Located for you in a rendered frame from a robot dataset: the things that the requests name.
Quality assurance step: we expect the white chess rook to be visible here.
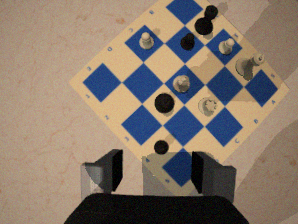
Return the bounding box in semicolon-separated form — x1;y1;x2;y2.
198;98;218;114

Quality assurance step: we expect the blue and cream chessboard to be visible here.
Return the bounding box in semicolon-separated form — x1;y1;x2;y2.
69;0;289;196

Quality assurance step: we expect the white pawn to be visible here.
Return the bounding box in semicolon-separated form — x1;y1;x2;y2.
218;38;235;55
139;32;154;49

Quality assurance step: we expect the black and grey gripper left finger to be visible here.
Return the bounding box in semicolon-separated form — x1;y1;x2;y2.
80;149;123;202

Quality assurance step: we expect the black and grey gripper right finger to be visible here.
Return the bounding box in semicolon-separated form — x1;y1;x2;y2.
191;151;237;204

